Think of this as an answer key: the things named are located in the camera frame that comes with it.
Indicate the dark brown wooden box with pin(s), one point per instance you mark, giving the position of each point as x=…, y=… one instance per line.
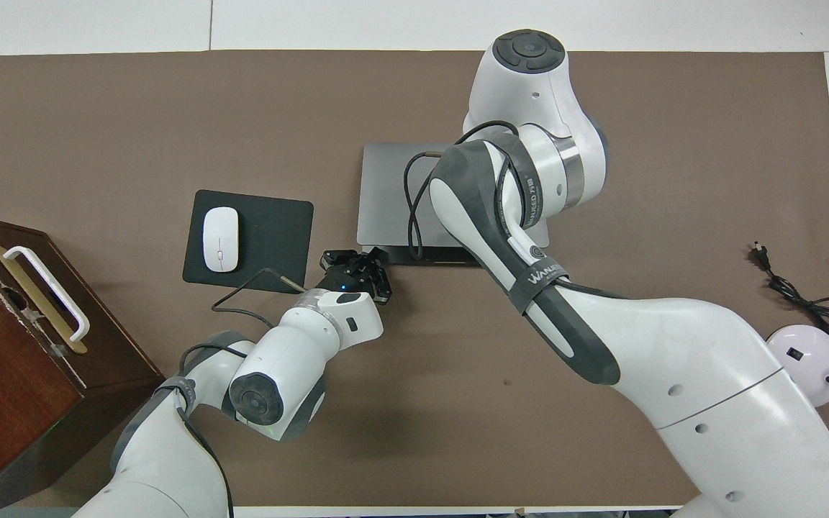
x=4, y=374

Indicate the grey aluminium laptop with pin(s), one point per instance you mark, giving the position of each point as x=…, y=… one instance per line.
x=386, y=194

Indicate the white round lamp base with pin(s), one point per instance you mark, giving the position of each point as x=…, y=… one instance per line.
x=807, y=352

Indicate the white computer mouse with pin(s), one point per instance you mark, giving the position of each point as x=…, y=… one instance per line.
x=221, y=239

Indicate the brown table mat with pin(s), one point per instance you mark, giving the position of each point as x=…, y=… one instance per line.
x=98, y=129

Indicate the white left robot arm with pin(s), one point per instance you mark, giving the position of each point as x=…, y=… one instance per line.
x=292, y=360

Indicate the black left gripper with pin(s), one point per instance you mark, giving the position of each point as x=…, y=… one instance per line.
x=350, y=279

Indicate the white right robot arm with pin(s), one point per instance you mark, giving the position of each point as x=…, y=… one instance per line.
x=673, y=360

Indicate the black mouse pad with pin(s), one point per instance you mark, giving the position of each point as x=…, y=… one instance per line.
x=270, y=244

